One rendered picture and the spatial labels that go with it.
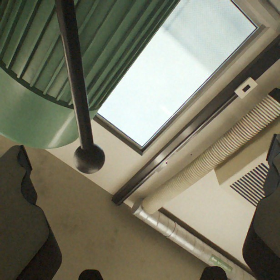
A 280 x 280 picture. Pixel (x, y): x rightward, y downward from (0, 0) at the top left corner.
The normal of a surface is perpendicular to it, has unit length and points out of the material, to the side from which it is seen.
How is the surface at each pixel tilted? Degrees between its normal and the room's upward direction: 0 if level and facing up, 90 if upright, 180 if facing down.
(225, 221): 90
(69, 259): 180
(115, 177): 90
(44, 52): 90
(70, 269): 180
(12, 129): 90
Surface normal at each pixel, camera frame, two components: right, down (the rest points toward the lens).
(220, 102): -0.11, 0.46
